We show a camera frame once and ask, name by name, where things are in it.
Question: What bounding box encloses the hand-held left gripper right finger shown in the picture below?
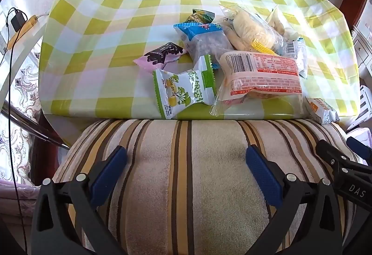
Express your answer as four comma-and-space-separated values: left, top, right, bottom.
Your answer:
246, 144, 361, 255

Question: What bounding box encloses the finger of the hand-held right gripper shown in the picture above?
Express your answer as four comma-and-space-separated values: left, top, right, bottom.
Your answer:
347, 136, 372, 160
316, 140, 372, 184

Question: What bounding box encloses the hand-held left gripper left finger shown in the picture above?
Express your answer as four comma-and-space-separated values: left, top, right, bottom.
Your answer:
30, 145, 128, 255

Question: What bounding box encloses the orange white snack packet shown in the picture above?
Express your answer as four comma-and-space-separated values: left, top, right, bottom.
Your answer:
305, 97, 340, 125

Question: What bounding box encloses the red label bread packet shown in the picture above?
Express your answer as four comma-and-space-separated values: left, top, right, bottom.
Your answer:
210, 51, 304, 116

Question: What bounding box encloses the green white snack packet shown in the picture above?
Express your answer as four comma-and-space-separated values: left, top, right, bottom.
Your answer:
153, 55, 218, 120

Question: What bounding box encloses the pink black snack packet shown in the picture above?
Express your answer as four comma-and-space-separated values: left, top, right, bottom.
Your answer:
133, 42, 189, 73

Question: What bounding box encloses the clear round cake packet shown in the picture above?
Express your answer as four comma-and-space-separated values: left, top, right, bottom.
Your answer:
219, 4, 287, 55

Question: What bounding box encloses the blue snack packet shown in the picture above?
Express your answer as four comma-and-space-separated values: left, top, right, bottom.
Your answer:
173, 22, 234, 69

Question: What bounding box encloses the green pea snack packet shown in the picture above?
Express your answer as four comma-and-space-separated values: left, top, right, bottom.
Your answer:
183, 9, 216, 24

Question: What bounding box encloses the white slatted stool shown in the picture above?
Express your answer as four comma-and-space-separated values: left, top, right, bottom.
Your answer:
359, 85, 372, 126

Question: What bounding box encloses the white ornate dresser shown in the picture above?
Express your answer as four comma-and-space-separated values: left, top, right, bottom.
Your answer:
352, 25, 372, 75

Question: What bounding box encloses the white lace curtain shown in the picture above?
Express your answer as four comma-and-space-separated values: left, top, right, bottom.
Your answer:
0, 51, 40, 186

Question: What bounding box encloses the green checked tablecloth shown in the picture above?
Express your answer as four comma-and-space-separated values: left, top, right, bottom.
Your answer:
39, 0, 361, 148

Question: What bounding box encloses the yellow power strip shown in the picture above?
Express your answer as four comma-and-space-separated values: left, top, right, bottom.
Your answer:
7, 15, 38, 49

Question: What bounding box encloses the black cable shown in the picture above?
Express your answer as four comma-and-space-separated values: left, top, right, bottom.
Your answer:
5, 7, 30, 255

